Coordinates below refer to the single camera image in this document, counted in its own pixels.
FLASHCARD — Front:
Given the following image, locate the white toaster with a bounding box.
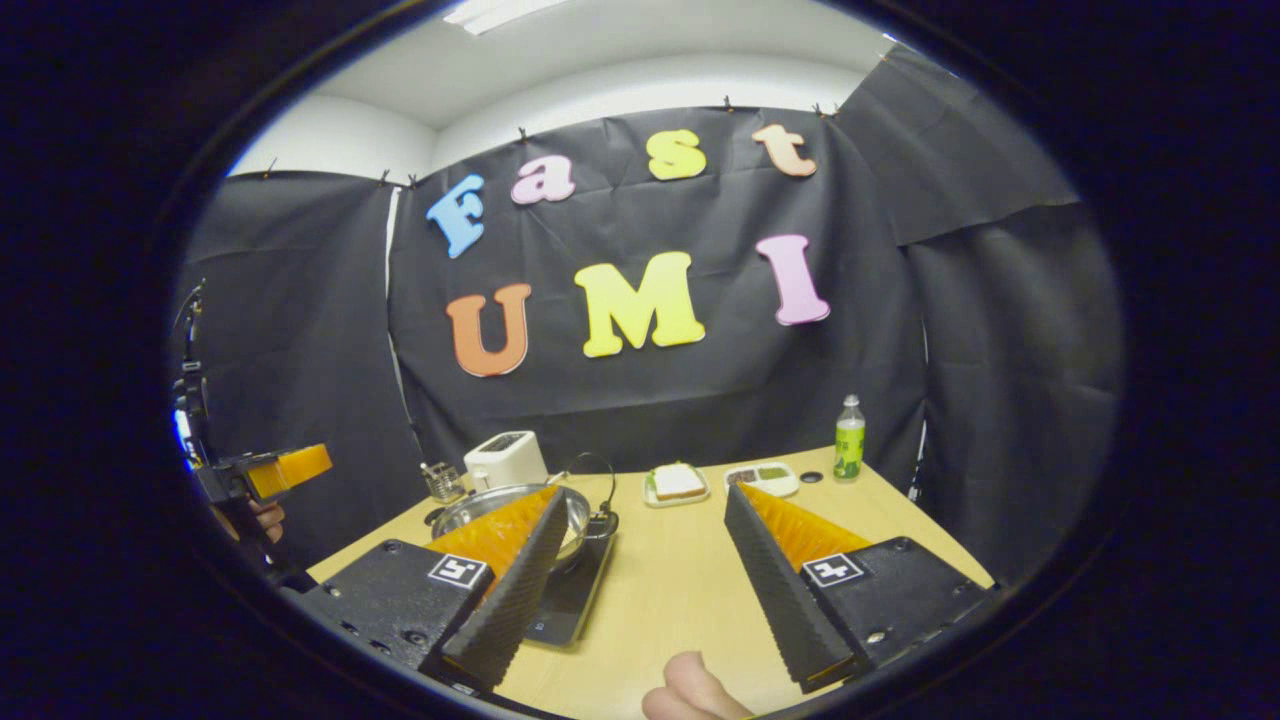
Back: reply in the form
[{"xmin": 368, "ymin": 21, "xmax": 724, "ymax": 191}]
[{"xmin": 464, "ymin": 431, "xmax": 550, "ymax": 493}]

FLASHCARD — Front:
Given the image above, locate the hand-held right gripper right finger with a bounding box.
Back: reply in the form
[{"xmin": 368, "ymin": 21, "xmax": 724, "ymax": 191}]
[{"xmin": 723, "ymin": 483, "xmax": 1001, "ymax": 697}]

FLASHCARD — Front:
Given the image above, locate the green drink bottle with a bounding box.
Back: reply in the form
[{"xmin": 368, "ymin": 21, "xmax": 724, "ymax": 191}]
[{"xmin": 835, "ymin": 394, "xmax": 867, "ymax": 484}]

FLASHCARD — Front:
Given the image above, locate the white divided bean tray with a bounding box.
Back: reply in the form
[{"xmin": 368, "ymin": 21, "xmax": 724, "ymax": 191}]
[{"xmin": 724, "ymin": 461, "xmax": 801, "ymax": 499}]

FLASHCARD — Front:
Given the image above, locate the large ceiling light panel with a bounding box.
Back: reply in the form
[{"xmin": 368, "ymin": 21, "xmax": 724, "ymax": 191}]
[{"xmin": 443, "ymin": 0, "xmax": 571, "ymax": 38}]

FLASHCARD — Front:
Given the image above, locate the white sandwich plate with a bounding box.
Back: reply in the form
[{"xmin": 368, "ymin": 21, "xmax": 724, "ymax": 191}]
[{"xmin": 643, "ymin": 463, "xmax": 712, "ymax": 510}]

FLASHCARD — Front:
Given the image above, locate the black induction cooktop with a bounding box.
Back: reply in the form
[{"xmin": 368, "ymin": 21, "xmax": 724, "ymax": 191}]
[{"xmin": 524, "ymin": 533, "xmax": 617, "ymax": 648}]

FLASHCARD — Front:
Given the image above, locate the black backdrop cloth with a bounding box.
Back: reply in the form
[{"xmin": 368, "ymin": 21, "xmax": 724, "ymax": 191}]
[{"xmin": 170, "ymin": 45, "xmax": 1127, "ymax": 587}]

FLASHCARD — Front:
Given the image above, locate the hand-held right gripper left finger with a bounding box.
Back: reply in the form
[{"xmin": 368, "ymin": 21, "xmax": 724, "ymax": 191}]
[{"xmin": 298, "ymin": 484, "xmax": 570, "ymax": 695}]

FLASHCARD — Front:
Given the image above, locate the steel pot with soybeans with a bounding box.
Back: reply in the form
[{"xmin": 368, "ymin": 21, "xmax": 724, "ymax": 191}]
[{"xmin": 430, "ymin": 483, "xmax": 621, "ymax": 572}]

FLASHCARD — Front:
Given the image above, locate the toast sandwich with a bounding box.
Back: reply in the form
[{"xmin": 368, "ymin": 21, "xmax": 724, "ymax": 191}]
[{"xmin": 652, "ymin": 463, "xmax": 707, "ymax": 502}]

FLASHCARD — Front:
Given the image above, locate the metal wire holder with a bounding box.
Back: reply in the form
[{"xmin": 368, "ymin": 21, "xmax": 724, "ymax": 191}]
[{"xmin": 420, "ymin": 461, "xmax": 470, "ymax": 505}]

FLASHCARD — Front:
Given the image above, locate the black power cable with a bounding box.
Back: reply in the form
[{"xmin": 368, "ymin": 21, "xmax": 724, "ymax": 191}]
[{"xmin": 568, "ymin": 452, "xmax": 619, "ymax": 517}]

